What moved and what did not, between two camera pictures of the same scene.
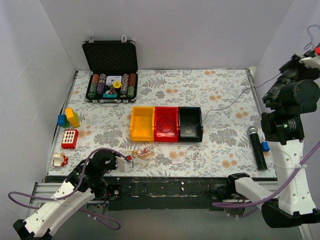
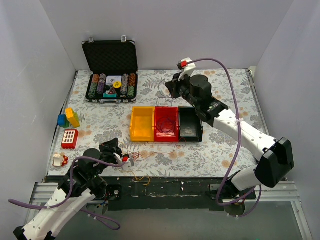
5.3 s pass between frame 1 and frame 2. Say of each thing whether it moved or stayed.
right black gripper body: moved
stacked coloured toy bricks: stayed
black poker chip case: stayed
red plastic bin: stayed
